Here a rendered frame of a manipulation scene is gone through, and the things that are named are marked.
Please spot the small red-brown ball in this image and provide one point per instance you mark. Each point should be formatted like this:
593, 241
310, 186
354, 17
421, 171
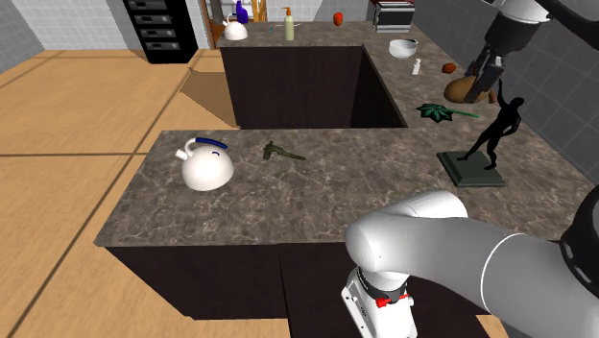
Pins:
449, 68

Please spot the brown rounded pot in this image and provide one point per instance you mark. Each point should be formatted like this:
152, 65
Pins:
457, 90

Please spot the dark kitchen counter cabinet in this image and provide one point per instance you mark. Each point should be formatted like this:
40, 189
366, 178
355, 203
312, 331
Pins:
196, 281

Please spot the blue bottle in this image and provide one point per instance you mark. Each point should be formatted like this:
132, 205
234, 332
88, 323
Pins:
242, 14

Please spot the white bowl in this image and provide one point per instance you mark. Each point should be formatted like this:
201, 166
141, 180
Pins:
402, 49

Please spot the red fruit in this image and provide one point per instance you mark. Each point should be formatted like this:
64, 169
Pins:
338, 18

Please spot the stack of books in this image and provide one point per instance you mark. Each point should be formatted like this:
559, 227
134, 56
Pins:
394, 18

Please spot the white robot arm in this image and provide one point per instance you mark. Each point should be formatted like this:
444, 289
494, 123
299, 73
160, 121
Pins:
468, 262

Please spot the plain white kettle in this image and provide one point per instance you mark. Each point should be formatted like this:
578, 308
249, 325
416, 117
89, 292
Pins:
235, 32

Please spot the green leaf with stem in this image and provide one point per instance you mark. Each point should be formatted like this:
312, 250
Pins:
436, 112

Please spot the black drawer cabinet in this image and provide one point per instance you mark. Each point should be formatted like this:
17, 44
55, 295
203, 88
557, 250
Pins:
161, 33

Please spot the dark robot stand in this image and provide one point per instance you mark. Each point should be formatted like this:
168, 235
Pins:
318, 290

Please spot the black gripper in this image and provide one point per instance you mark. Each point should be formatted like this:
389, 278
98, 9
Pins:
489, 77

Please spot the pale green soap dispenser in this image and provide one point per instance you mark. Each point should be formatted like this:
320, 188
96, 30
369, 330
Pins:
289, 29

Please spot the small white bottle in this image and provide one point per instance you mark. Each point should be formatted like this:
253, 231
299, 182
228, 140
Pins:
416, 68

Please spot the black human figure, green base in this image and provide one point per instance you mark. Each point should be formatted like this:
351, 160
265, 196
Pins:
500, 126

